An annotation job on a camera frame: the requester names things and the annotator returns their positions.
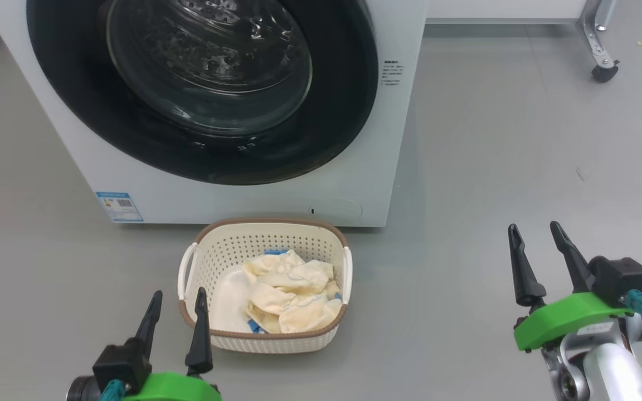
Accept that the white front-load washing machine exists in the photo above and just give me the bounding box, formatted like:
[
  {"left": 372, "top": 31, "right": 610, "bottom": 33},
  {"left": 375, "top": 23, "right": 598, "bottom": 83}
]
[{"left": 0, "top": 0, "right": 430, "bottom": 228}]

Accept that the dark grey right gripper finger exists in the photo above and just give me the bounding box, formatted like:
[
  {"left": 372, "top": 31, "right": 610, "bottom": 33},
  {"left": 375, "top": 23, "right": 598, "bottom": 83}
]
[
  {"left": 549, "top": 221, "right": 597, "bottom": 293},
  {"left": 508, "top": 224, "right": 547, "bottom": 307}
]

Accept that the cream cloth garment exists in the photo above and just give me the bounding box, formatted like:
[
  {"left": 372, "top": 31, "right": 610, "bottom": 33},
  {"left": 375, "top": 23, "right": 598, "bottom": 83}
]
[{"left": 241, "top": 249, "right": 344, "bottom": 335}]

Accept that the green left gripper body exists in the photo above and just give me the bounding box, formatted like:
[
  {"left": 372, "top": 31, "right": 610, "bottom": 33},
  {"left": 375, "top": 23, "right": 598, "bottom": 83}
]
[{"left": 122, "top": 372, "right": 222, "bottom": 401}]

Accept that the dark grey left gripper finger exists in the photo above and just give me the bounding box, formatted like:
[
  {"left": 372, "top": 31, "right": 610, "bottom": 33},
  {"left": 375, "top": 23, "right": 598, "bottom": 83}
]
[
  {"left": 134, "top": 290, "right": 163, "bottom": 357},
  {"left": 185, "top": 287, "right": 214, "bottom": 375}
]

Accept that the cream perforated laundry basket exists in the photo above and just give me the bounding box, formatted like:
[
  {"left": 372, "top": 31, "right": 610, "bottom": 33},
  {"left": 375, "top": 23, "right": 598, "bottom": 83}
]
[{"left": 177, "top": 218, "right": 353, "bottom": 354}]

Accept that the grey metal stand with casters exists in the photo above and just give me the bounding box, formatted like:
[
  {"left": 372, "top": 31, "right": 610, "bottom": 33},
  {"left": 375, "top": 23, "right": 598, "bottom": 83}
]
[{"left": 576, "top": 0, "right": 620, "bottom": 84}]

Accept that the dark round washer door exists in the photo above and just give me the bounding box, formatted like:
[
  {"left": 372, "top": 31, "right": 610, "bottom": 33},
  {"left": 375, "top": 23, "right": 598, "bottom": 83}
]
[{"left": 26, "top": 0, "right": 380, "bottom": 186}]

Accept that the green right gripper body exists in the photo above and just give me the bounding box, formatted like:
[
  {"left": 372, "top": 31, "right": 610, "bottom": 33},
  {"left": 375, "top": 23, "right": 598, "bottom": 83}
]
[{"left": 513, "top": 292, "right": 634, "bottom": 353}]

